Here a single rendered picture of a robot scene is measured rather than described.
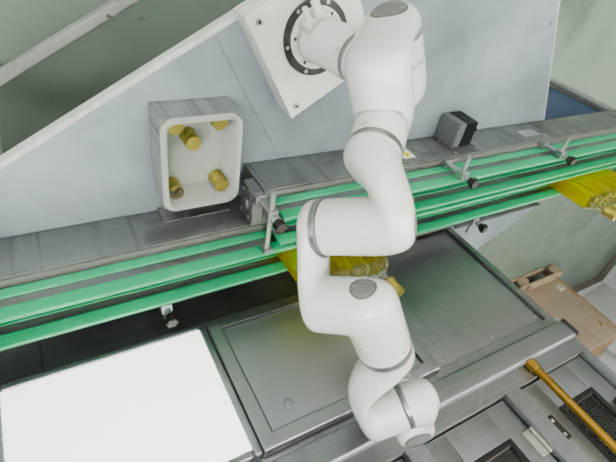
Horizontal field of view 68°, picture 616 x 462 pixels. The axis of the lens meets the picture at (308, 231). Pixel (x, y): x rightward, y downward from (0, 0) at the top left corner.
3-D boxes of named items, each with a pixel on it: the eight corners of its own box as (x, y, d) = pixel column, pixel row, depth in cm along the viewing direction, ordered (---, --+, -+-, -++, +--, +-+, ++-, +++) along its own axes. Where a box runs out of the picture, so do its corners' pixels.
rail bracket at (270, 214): (248, 233, 111) (270, 267, 103) (254, 175, 100) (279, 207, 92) (259, 230, 112) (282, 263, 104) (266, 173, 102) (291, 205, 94)
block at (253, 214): (237, 210, 114) (248, 227, 110) (239, 179, 108) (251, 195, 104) (250, 207, 116) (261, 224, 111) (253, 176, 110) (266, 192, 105)
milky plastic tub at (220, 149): (154, 192, 106) (165, 214, 100) (148, 102, 92) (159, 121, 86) (225, 181, 114) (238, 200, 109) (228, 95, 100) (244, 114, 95)
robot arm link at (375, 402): (399, 314, 72) (422, 389, 84) (324, 345, 72) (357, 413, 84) (421, 356, 65) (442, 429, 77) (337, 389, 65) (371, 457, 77)
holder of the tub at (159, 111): (156, 209, 110) (165, 228, 105) (148, 101, 92) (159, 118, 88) (223, 196, 118) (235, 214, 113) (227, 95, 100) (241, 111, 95)
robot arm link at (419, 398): (390, 426, 73) (445, 404, 73) (368, 369, 81) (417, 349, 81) (402, 456, 84) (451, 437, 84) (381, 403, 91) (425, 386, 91)
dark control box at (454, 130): (433, 135, 144) (451, 148, 139) (441, 112, 139) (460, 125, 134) (451, 132, 148) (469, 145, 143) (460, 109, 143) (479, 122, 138)
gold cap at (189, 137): (179, 127, 97) (185, 137, 94) (195, 126, 99) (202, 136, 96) (179, 142, 99) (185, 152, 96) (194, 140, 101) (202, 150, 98)
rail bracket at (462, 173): (436, 164, 133) (468, 190, 125) (445, 142, 129) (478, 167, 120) (446, 162, 135) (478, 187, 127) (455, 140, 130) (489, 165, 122)
